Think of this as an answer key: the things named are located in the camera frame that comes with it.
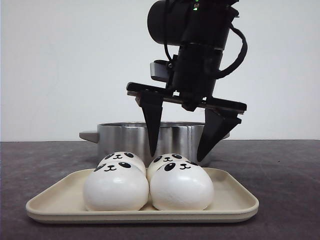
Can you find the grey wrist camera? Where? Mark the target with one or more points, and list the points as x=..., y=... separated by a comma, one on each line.
x=160, y=70

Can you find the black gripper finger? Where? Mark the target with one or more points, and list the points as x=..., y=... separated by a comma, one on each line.
x=217, y=125
x=151, y=104

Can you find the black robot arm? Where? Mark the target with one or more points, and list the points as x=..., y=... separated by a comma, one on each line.
x=201, y=22

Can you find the beige plastic tray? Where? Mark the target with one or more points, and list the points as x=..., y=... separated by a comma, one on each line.
x=62, y=203

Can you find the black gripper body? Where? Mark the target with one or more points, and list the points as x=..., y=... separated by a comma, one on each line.
x=194, y=73

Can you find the stainless steel pot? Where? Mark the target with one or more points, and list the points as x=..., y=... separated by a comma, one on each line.
x=174, y=137

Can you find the panda bun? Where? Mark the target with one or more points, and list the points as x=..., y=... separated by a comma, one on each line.
x=124, y=156
x=116, y=186
x=181, y=185
x=162, y=160

